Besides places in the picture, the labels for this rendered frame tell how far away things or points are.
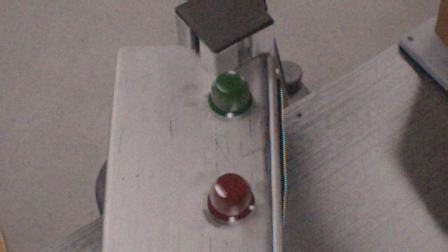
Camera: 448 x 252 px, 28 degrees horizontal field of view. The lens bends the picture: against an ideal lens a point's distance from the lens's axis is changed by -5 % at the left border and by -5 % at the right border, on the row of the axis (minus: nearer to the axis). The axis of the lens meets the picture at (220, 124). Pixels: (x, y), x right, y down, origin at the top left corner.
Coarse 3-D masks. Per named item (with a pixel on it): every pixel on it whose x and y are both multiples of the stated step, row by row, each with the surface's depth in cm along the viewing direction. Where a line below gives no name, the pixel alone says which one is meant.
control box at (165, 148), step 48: (144, 48) 59; (144, 96) 57; (192, 96) 57; (144, 144) 55; (192, 144) 55; (240, 144) 54; (144, 192) 53; (192, 192) 53; (144, 240) 51; (192, 240) 51; (240, 240) 51
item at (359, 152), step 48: (336, 96) 138; (384, 96) 138; (432, 96) 138; (288, 144) 133; (336, 144) 133; (384, 144) 133; (432, 144) 132; (288, 192) 129; (336, 192) 128; (384, 192) 128; (432, 192) 128; (96, 240) 125; (288, 240) 124; (336, 240) 124; (384, 240) 123; (432, 240) 123
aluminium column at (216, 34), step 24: (192, 0) 58; (216, 0) 58; (240, 0) 58; (192, 24) 57; (216, 24) 57; (240, 24) 57; (264, 24) 57; (192, 48) 59; (216, 48) 55; (240, 48) 59; (264, 48) 58; (216, 72) 57
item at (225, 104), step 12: (228, 72) 55; (216, 84) 54; (228, 84) 54; (240, 84) 54; (216, 96) 54; (228, 96) 54; (240, 96) 54; (216, 108) 55; (228, 108) 55; (240, 108) 55; (228, 120) 55
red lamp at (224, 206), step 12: (216, 180) 51; (228, 180) 50; (240, 180) 50; (216, 192) 50; (228, 192) 50; (240, 192) 50; (252, 192) 52; (216, 204) 50; (228, 204) 50; (240, 204) 50; (252, 204) 51; (216, 216) 51; (228, 216) 51; (240, 216) 51
